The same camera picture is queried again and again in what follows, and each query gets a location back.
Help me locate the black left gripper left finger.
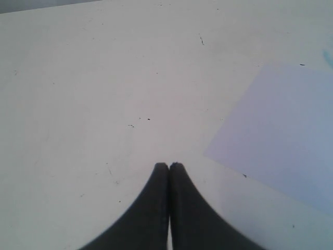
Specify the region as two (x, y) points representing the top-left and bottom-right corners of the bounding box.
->
(83, 162), (169, 249)

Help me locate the white sheet of paper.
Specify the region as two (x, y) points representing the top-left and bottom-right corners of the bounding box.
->
(205, 64), (332, 215)

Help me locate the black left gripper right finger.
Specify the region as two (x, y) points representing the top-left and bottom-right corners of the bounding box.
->
(169, 162), (263, 249)

